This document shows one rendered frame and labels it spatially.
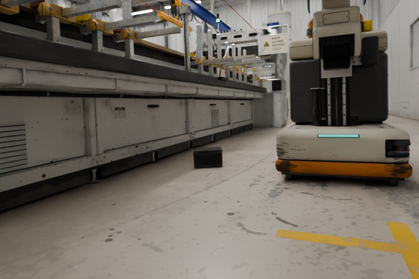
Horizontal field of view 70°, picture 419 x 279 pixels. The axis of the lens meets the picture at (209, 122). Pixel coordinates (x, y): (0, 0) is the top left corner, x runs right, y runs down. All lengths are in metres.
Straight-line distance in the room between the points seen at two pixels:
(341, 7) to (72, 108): 1.49
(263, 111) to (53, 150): 4.26
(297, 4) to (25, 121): 11.24
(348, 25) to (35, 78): 1.42
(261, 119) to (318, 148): 3.89
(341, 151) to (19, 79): 1.43
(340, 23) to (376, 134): 0.58
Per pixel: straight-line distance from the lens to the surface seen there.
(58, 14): 1.43
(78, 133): 1.78
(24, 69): 1.31
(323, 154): 1.61
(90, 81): 1.53
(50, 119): 1.66
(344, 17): 1.72
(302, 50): 1.95
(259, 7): 12.35
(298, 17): 11.99
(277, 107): 5.27
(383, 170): 1.63
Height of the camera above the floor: 0.42
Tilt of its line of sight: 3 degrees down
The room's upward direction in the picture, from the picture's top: 2 degrees counter-clockwise
